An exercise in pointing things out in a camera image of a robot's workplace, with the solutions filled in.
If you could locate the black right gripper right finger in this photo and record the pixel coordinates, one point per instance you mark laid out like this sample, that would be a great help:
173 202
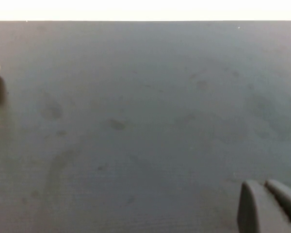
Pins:
287 196

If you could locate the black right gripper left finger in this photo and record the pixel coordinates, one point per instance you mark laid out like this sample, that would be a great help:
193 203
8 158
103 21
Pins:
254 211

